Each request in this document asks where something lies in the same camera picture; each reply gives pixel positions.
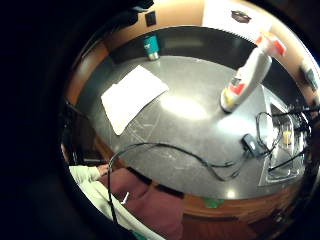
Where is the long black cable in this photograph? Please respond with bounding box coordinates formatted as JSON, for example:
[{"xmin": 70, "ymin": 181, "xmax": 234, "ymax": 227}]
[{"xmin": 105, "ymin": 142, "xmax": 250, "ymax": 225}]

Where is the small yellow item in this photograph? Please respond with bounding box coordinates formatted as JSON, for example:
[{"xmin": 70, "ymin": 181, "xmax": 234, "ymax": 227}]
[{"xmin": 282, "ymin": 130, "xmax": 293, "ymax": 147}]

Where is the small black adapter box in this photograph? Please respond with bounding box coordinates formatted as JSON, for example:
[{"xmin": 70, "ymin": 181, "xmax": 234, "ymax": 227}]
[{"xmin": 240, "ymin": 132, "xmax": 265, "ymax": 158}]

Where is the black wall socket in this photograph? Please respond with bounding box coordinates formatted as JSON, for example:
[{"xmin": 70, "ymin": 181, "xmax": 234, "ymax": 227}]
[{"xmin": 144, "ymin": 10, "xmax": 158, "ymax": 28}]

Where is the green tape piece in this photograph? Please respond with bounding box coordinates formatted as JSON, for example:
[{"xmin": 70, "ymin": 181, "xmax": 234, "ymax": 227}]
[{"xmin": 201, "ymin": 196, "xmax": 226, "ymax": 210}]

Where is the dark wall sticker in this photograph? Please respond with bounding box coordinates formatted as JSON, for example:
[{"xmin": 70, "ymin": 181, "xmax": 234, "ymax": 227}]
[{"xmin": 230, "ymin": 9, "xmax": 253, "ymax": 25}]

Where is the the person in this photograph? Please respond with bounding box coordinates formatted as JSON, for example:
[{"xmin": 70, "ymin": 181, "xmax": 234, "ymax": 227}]
[{"xmin": 68, "ymin": 164, "xmax": 185, "ymax": 240}]

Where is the dark chair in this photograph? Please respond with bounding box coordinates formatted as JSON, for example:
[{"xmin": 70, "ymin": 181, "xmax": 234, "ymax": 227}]
[{"xmin": 60, "ymin": 102, "xmax": 103, "ymax": 165}]

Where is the teal metal tumbler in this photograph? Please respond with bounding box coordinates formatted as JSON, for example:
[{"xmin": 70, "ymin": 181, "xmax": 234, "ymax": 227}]
[{"xmin": 143, "ymin": 34, "xmax": 161, "ymax": 62}]

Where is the looped black cable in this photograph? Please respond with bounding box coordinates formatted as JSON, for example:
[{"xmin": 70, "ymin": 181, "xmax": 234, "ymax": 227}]
[{"xmin": 255, "ymin": 111, "xmax": 285, "ymax": 155}]

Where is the white spray bottle orange trigger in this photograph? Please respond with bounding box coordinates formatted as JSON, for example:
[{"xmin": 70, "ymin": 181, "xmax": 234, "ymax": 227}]
[{"xmin": 219, "ymin": 30, "xmax": 288, "ymax": 114}]

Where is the white cloth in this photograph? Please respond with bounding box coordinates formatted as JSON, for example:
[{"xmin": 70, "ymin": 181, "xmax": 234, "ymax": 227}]
[{"xmin": 100, "ymin": 64, "xmax": 170, "ymax": 137}]

